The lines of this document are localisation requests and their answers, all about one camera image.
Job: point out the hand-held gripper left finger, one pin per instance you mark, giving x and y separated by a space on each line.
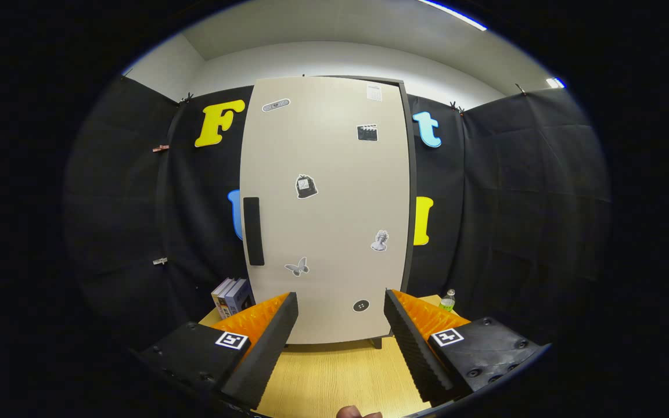
268 348

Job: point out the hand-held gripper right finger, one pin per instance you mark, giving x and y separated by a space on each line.
413 348

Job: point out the dark framed shoe cabinet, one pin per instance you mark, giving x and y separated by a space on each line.
413 174

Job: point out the blue cover book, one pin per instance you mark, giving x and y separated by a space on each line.
238 299

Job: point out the green label drink bottle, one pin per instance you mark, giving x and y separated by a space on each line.
448 302

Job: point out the grey spine book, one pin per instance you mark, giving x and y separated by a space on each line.
229 296

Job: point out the white spine book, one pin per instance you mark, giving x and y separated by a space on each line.
219 293

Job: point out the black backdrop cloth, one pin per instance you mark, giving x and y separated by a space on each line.
514 203

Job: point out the small ceiling light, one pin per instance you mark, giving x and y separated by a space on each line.
556 82

